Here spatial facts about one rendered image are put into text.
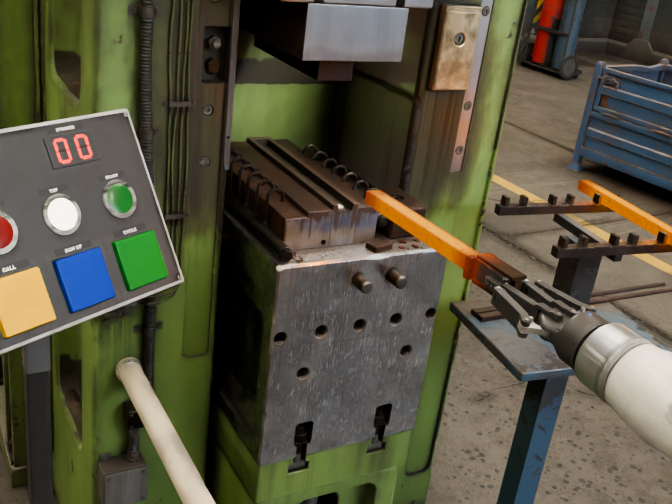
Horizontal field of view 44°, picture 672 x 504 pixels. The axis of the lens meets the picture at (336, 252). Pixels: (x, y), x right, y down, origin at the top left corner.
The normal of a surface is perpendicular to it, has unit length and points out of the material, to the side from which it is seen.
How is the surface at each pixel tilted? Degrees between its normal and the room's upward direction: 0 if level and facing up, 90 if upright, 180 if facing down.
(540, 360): 0
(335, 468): 90
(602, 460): 0
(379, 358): 90
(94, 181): 60
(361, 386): 90
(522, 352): 0
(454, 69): 90
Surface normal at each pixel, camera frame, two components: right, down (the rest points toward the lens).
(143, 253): 0.75, -0.16
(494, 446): 0.12, -0.91
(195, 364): 0.47, 0.41
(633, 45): -0.85, 0.11
